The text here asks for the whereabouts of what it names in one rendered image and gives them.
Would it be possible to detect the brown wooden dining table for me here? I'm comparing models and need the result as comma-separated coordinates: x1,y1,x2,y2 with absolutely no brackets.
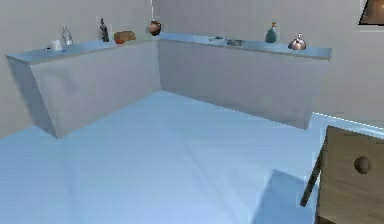
299,124,384,224

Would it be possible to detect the brown round pot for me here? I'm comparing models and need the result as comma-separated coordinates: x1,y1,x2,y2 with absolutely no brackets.
147,20,163,37

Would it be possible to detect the grey kitchen counter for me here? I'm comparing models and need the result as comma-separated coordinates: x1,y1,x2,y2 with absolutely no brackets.
5,32,333,139

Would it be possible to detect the brown bread loaf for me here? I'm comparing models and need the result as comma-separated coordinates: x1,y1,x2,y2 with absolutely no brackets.
113,30,137,45

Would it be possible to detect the teal soap bottle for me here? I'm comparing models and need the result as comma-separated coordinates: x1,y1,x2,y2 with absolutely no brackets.
265,21,279,44

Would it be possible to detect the dark bottle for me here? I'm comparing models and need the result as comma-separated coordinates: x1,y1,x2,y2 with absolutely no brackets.
99,17,110,43

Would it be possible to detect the silver kettle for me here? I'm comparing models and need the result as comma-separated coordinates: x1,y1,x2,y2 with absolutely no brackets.
287,32,308,51

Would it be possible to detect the clear glass bottle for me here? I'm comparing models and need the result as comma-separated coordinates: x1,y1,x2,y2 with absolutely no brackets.
61,24,74,47

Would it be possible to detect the brown potato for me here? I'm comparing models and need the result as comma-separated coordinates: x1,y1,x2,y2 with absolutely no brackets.
353,155,372,175

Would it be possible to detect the framed wall picture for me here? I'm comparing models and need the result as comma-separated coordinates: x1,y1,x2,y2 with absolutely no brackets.
358,0,384,26

